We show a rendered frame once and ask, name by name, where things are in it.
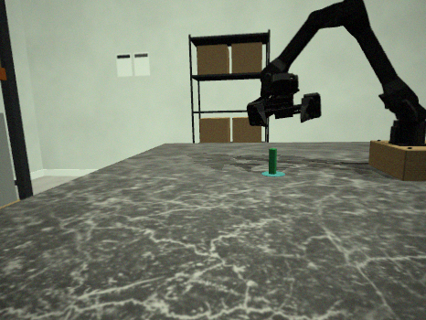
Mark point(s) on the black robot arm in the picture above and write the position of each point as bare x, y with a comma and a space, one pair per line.
399, 98

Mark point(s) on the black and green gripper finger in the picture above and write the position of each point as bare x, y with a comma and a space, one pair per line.
259, 115
307, 104

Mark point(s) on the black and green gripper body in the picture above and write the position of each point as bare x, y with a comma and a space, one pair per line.
284, 112

